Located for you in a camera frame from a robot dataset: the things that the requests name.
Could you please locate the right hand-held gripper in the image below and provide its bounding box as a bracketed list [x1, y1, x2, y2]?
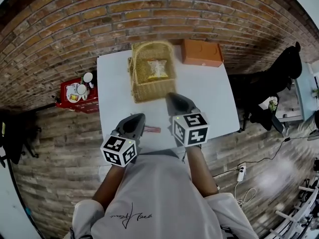
[165, 92, 210, 148]

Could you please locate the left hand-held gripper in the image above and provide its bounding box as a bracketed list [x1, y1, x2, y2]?
[100, 113, 147, 168]

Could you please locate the yellow snack packet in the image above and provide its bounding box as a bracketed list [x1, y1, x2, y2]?
[147, 58, 168, 81]

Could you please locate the wicker basket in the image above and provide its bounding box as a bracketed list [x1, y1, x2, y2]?
[128, 40, 178, 104]

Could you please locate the person's right forearm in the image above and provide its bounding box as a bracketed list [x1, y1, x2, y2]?
[185, 144, 220, 198]

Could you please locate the person's left forearm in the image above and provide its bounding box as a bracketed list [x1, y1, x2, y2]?
[92, 164, 125, 210]

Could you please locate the red box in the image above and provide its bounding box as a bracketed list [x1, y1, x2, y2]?
[55, 77, 100, 114]

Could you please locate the orange box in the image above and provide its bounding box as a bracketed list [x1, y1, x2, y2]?
[180, 38, 224, 68]

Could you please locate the white enamel mug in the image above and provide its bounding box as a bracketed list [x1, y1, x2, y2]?
[82, 72, 95, 89]
[76, 83, 90, 101]

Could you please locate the person's white shirt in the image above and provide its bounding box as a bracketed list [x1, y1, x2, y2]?
[71, 149, 252, 239]

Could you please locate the white power strip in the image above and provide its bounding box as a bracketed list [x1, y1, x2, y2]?
[236, 165, 247, 183]

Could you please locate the black office chair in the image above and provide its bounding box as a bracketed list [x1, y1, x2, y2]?
[0, 107, 42, 169]
[229, 41, 304, 134]

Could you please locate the white flower bunch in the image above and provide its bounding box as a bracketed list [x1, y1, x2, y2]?
[268, 96, 279, 113]

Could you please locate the pale blue desk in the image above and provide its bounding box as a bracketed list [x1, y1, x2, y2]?
[276, 63, 319, 123]

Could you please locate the black cable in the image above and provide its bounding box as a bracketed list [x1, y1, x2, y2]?
[211, 135, 319, 179]

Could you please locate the white cable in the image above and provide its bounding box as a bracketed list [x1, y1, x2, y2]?
[233, 180, 257, 208]

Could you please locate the white metal frame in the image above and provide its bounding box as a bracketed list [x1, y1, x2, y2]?
[269, 180, 319, 239]

